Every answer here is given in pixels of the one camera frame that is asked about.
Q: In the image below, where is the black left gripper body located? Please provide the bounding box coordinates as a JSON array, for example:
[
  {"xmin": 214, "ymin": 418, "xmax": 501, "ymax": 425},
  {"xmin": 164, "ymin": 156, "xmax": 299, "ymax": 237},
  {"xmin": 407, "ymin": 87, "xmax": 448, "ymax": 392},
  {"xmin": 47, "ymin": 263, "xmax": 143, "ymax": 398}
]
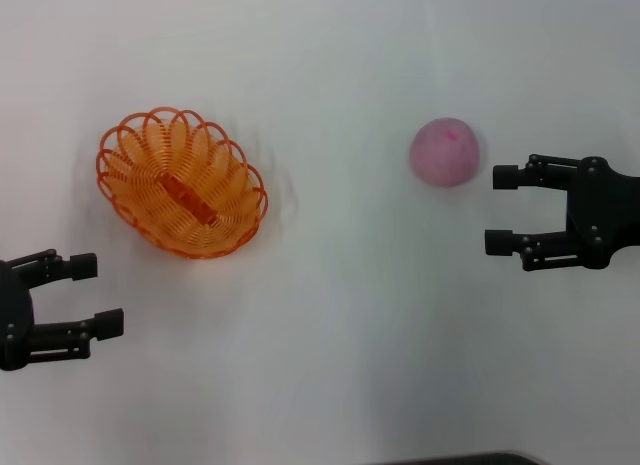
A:
[{"xmin": 0, "ymin": 258, "xmax": 39, "ymax": 372}]

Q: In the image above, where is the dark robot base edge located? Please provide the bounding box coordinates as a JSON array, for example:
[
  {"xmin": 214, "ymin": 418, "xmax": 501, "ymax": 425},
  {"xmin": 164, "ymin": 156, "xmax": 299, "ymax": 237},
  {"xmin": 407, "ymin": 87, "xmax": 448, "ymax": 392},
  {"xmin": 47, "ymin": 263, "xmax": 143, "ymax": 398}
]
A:
[{"xmin": 384, "ymin": 451, "xmax": 544, "ymax": 465}]

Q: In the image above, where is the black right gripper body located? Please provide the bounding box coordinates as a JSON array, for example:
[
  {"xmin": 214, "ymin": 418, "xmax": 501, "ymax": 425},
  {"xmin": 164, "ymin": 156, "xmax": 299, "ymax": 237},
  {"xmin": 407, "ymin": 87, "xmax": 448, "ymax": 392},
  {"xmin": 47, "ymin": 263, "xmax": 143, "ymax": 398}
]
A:
[{"xmin": 564, "ymin": 155, "xmax": 640, "ymax": 271}]

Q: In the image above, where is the orange plastic wire basket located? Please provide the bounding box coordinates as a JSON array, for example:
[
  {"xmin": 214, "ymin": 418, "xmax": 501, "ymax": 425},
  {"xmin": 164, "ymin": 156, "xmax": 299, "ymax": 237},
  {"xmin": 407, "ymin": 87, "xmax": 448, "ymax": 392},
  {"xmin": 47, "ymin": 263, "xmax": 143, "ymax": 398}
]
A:
[{"xmin": 95, "ymin": 104, "xmax": 270, "ymax": 261}]

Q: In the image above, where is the pink peach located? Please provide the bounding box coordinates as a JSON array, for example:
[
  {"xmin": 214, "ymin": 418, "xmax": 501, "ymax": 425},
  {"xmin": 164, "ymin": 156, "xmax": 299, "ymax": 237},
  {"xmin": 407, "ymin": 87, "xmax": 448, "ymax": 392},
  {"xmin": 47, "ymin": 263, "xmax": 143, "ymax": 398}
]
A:
[{"xmin": 409, "ymin": 117, "xmax": 482, "ymax": 188}]

